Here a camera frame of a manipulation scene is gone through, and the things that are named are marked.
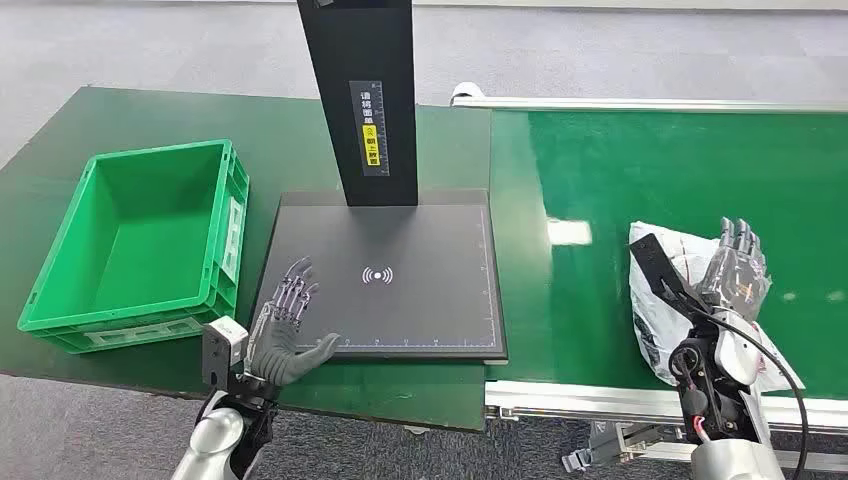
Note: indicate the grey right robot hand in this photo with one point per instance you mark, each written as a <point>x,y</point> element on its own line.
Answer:
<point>738,275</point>

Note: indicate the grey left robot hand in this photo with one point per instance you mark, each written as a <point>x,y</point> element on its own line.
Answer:
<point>278,354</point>

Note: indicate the white plastic mailer package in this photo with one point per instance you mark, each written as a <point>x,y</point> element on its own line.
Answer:
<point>652,324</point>

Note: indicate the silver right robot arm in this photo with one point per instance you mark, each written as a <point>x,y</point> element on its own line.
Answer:
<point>729,464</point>

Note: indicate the green conveyor belt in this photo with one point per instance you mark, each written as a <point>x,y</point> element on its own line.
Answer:
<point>662,166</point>

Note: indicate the white table foot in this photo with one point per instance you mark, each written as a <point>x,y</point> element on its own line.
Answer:
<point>416,430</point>

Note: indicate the green plastic crate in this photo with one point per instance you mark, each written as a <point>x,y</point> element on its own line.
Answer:
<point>139,232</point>

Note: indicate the black yellow column label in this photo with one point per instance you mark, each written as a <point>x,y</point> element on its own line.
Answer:
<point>370,129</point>

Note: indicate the black scanner column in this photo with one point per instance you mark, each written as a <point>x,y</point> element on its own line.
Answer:
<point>364,53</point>

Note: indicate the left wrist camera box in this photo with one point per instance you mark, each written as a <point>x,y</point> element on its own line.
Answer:
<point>222,348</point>

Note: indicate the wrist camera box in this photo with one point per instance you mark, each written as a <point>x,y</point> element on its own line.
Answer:
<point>222,348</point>
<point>659,268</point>

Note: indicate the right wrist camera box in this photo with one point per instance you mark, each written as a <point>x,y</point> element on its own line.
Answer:
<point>659,268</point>

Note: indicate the aluminium conveyor side rail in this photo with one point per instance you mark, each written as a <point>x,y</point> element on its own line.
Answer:
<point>629,104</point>
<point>583,401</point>

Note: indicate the grey conveyor frame bracket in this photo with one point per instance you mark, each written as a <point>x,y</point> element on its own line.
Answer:
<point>616,444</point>

